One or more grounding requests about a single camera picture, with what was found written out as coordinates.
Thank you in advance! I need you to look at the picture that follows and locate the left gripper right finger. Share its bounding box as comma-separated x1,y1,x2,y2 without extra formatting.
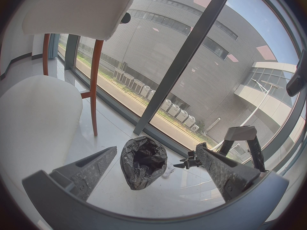
195,144,261,202

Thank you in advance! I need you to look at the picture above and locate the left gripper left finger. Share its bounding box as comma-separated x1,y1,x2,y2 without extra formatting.
49,145,118,200

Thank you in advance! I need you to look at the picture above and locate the black plastic bag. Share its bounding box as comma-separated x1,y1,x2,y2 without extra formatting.
120,136,168,191

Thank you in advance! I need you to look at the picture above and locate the crumpled clear plastic wrapper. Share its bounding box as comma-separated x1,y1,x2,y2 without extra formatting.
162,163,177,179

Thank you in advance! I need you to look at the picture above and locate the white cushioned wooden chair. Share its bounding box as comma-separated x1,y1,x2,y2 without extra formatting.
0,0,135,179

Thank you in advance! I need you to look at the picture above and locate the window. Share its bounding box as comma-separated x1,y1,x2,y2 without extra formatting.
58,0,307,179

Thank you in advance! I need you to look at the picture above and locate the blue-green curtain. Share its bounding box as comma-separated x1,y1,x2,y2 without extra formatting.
49,33,60,60

